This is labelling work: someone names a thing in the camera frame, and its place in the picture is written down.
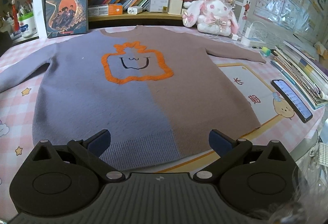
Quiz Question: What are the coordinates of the green yellow eraser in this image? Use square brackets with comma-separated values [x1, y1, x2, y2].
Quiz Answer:
[260, 46, 271, 57]

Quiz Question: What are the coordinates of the white charger cube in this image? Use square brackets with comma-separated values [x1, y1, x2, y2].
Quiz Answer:
[127, 6, 143, 15]

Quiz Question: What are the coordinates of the red tassel ornament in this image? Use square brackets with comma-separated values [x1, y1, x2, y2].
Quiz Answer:
[11, 0, 20, 32]

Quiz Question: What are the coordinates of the Harry Potter book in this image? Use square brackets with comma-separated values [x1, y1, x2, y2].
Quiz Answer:
[45, 0, 88, 38]

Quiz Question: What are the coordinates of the wooden shelf board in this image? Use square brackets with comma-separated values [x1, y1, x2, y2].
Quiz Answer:
[88, 12, 182, 21]

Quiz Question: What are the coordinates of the pink white bunny plush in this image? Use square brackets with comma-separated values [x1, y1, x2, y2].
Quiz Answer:
[182, 0, 239, 37]

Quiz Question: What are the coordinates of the black smartphone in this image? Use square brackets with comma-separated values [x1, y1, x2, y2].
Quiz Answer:
[271, 79, 313, 123]

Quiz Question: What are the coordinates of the white note card box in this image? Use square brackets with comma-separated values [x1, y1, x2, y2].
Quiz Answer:
[148, 0, 169, 13]

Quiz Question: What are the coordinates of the cream pen holder box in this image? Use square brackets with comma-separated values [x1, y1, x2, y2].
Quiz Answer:
[168, 0, 183, 15]

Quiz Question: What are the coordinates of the stack of workbooks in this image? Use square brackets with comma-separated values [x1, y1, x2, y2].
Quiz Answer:
[271, 41, 327, 109]

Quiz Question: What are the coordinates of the white jar green lid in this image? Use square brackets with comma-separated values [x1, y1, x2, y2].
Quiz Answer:
[18, 12, 37, 38]

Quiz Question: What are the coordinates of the pink checkered desk mat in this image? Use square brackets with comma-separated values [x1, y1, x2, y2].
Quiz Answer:
[1, 26, 327, 222]

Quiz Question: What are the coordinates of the white power strip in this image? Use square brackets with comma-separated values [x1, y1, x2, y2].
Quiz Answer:
[241, 21, 266, 49]

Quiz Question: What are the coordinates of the orange white toothpaste box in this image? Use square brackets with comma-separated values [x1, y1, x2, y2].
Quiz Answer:
[88, 4, 123, 17]

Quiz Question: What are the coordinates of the purple and brown sweater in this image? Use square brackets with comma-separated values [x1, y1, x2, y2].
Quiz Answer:
[1, 27, 263, 170]

